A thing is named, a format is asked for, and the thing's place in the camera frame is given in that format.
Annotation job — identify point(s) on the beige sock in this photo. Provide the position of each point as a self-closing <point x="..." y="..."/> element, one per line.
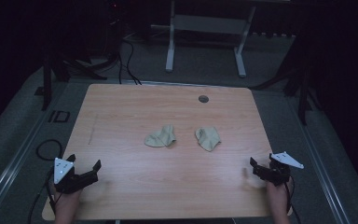
<point x="161" y="137"/>
<point x="209" y="139"/>

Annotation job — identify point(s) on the person's right hand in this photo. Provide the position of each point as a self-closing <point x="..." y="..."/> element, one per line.
<point x="277" y="193"/>

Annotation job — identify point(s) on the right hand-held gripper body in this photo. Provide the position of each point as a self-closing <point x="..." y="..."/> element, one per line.
<point x="275" y="172"/>

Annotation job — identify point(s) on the grey round table grommet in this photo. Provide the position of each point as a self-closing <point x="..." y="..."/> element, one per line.
<point x="203" y="99"/>

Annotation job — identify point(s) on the white metal stand frame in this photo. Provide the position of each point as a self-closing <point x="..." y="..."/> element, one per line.
<point x="205" y="24"/>

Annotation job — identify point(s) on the black tripod stand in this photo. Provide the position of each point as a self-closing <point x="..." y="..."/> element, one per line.
<point x="303" y="93"/>
<point x="47" y="81"/>

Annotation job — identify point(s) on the grey floor rail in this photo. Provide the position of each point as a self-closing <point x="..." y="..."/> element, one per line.
<point x="11" y="169"/>
<point x="320" y="169"/>

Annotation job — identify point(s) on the person's left hand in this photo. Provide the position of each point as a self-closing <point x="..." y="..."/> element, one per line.
<point x="66" y="200"/>

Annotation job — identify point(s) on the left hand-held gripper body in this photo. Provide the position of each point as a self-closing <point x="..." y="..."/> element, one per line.
<point x="71" y="182"/>

